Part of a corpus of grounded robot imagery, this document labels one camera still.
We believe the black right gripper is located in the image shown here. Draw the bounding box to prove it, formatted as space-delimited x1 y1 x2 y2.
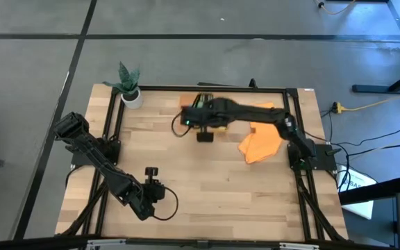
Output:
181 98 232 143

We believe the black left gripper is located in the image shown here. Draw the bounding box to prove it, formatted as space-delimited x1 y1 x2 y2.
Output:
135 166 167 222

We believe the orange microfiber towel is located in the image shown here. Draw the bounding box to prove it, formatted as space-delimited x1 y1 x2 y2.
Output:
237 102 285 165

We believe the orange translucent plastic basket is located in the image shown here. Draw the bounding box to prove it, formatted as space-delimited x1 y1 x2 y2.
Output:
178 93 231 133

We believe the thin black rod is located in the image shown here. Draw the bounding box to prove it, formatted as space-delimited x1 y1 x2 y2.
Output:
197 81 251 88

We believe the aluminium rig crossbar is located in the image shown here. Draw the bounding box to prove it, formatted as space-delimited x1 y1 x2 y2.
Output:
0 235 400 250

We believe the snake plant in white pot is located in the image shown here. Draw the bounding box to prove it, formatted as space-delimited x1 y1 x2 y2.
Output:
101 60 144 110

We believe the white printed box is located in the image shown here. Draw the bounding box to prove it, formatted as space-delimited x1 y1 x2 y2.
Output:
335 165 378 220

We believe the black desk crossbar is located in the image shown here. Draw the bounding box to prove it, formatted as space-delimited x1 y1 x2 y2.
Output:
337 175 400 206

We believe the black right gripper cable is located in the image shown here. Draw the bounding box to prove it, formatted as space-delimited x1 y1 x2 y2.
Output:
170 110 193 138

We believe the black aluminium table frame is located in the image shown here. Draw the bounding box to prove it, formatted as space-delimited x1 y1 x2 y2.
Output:
56 85 349 244

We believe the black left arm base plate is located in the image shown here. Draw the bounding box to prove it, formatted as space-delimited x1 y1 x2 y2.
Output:
69 137 122 167

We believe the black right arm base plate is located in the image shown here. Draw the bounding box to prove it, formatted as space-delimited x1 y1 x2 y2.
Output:
287 142 338 172

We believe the yellow extension cord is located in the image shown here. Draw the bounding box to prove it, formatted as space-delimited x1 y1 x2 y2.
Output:
331 85 400 115

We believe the black desk leg frame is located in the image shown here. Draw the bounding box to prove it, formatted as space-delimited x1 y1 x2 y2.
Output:
351 0 400 94

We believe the yellow cable with black plug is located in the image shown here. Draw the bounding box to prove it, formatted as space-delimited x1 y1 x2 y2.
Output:
316 0 357 17

